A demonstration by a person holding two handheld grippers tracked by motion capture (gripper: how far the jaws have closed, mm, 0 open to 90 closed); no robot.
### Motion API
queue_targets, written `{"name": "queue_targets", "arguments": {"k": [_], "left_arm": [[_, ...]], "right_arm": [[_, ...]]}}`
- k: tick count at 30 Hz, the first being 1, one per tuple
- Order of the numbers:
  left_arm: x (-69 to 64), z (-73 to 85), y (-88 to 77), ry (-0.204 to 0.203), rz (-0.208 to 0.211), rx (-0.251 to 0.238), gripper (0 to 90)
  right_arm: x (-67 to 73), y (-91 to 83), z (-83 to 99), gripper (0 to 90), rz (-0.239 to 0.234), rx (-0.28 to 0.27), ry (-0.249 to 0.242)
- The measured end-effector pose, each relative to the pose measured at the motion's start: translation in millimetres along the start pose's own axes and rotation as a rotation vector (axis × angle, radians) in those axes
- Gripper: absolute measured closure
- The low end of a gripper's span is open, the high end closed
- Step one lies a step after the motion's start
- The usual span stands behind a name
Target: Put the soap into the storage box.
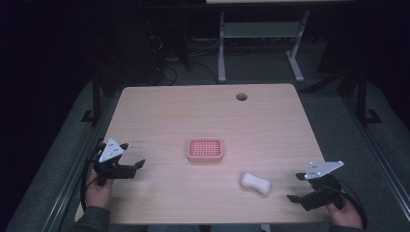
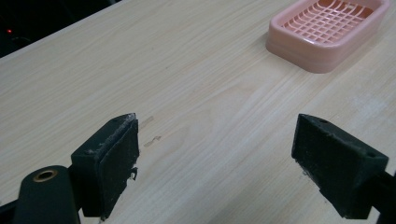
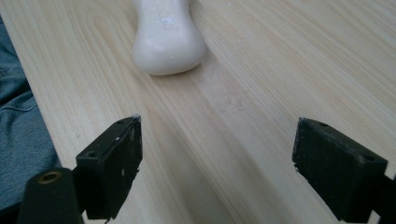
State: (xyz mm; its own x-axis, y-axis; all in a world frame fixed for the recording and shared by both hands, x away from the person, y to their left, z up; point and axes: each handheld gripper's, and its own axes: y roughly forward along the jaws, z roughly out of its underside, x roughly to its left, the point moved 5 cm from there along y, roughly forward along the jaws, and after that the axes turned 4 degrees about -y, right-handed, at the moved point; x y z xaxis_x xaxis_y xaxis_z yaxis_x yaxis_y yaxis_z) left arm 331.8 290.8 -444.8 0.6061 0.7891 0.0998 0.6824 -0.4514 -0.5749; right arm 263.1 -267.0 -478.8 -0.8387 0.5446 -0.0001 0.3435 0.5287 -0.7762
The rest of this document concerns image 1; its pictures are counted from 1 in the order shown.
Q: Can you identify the white metal desk frame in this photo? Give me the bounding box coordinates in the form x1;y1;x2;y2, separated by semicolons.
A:
217;9;311;84

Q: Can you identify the person's left hand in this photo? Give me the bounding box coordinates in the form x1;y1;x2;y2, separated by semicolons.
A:
84;170;115;210

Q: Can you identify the black metal stand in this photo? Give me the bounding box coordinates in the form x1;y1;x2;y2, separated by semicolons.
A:
355;68;384;128
80;68;103;127

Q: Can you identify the grey metal rail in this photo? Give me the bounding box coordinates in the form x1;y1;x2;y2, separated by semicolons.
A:
41;96;121;232
340;96;410;215

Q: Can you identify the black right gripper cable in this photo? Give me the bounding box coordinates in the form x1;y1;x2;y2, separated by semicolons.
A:
337;179;368;231

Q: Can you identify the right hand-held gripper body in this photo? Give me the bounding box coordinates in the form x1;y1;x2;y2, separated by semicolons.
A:
299;159;345;213

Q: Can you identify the bundle of floor cables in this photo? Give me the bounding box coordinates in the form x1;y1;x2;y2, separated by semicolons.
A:
147;34;220;87

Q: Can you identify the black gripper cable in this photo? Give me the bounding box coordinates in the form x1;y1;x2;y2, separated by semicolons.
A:
79;138;106;213
337;179;368;231

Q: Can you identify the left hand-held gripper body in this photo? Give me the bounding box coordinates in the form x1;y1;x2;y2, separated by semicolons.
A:
93;137;138;188

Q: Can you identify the person's right hand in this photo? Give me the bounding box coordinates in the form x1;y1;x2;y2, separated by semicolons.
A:
325;196;364;230

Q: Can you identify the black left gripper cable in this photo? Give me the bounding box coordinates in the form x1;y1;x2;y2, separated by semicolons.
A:
79;138;106;213

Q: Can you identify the pink soap dish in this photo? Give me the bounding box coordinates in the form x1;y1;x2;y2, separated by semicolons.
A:
186;137;224;163

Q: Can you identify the white soap bar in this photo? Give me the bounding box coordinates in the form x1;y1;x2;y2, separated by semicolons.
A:
239;171;273;196

